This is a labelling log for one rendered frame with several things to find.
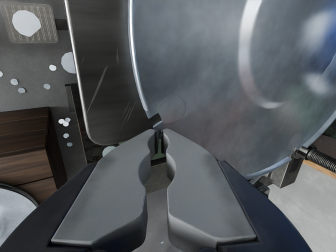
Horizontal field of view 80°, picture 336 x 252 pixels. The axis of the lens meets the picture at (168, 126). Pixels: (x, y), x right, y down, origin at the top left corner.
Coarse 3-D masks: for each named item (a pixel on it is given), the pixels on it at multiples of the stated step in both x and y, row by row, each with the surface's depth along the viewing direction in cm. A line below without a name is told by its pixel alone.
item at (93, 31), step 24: (72, 0) 10; (96, 0) 10; (120, 0) 10; (72, 24) 10; (96, 24) 10; (120, 24) 11; (72, 48) 10; (96, 48) 11; (120, 48) 11; (96, 72) 11; (120, 72) 12; (96, 96) 12; (120, 96) 12; (96, 120) 12; (120, 120) 13; (144, 120) 14
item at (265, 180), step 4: (260, 176) 23; (264, 176) 23; (252, 180) 23; (256, 180) 23; (260, 180) 23; (264, 180) 23; (268, 180) 24; (272, 180) 24; (252, 184) 22; (256, 184) 23; (260, 184) 23; (264, 184) 24
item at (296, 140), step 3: (294, 135) 23; (297, 135) 24; (300, 135) 24; (294, 138) 24; (297, 138) 24; (300, 138) 24; (291, 141) 24; (294, 141) 24; (297, 141) 24; (288, 144) 24; (291, 144) 24; (294, 144) 24; (297, 144) 25; (288, 147) 24; (291, 147) 24
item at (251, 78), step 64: (128, 0) 10; (192, 0) 12; (256, 0) 13; (320, 0) 16; (192, 64) 14; (256, 64) 15; (320, 64) 19; (192, 128) 16; (256, 128) 20; (320, 128) 25
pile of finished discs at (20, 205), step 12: (0, 192) 51; (12, 192) 53; (24, 192) 55; (0, 204) 53; (12, 204) 54; (24, 204) 56; (36, 204) 58; (0, 216) 54; (12, 216) 55; (24, 216) 57; (0, 228) 55; (12, 228) 57; (0, 240) 57
